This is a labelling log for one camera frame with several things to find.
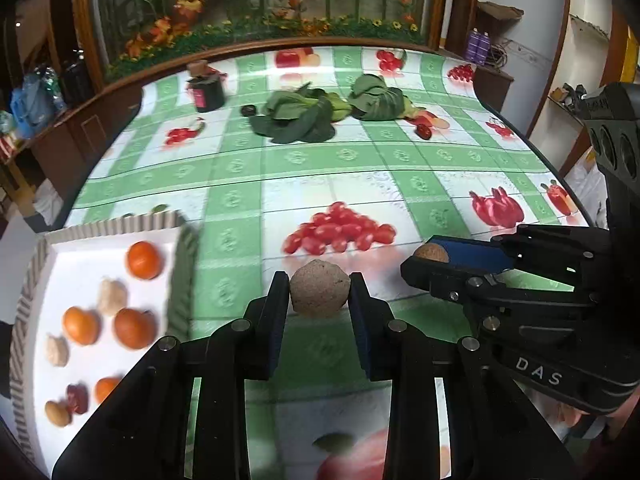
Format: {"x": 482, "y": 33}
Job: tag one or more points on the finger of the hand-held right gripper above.
{"x": 475, "y": 255}
{"x": 430, "y": 275}

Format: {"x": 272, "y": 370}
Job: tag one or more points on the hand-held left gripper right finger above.
{"x": 359, "y": 330}

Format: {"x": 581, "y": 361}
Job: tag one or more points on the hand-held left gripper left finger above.
{"x": 277, "y": 325}

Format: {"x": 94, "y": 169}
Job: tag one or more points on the beige round food chunk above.
{"x": 432, "y": 253}
{"x": 111, "y": 296}
{"x": 56, "y": 350}
{"x": 320, "y": 287}

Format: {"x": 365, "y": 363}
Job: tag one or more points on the orange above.
{"x": 106, "y": 388}
{"x": 81, "y": 325}
{"x": 134, "y": 328}
{"x": 145, "y": 259}

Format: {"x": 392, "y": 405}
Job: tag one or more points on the white tray with striped rim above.
{"x": 85, "y": 270}

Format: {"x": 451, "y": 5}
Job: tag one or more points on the small brown round fruit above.
{"x": 56, "y": 413}

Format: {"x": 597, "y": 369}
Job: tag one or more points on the person's right hand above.
{"x": 610, "y": 422}

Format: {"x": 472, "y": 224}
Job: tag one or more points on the white plastic bag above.
{"x": 585, "y": 180}

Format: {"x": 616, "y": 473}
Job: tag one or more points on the red date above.
{"x": 77, "y": 398}
{"x": 425, "y": 131}

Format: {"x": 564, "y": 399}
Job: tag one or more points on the fruit printed green tablecloth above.
{"x": 300, "y": 180}

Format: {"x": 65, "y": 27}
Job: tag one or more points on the bok choy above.
{"x": 295, "y": 117}
{"x": 377, "y": 100}

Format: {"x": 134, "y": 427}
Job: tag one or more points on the purple bottle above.
{"x": 472, "y": 46}
{"x": 483, "y": 47}

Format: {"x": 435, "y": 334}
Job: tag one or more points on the small dark round fruit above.
{"x": 248, "y": 110}

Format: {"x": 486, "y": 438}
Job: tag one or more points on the dark jar with red label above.
{"x": 205, "y": 92}

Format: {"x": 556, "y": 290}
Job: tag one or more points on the blue plastic bag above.
{"x": 32, "y": 102}

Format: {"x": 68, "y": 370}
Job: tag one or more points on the wooden wall shelf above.
{"x": 500, "y": 10}

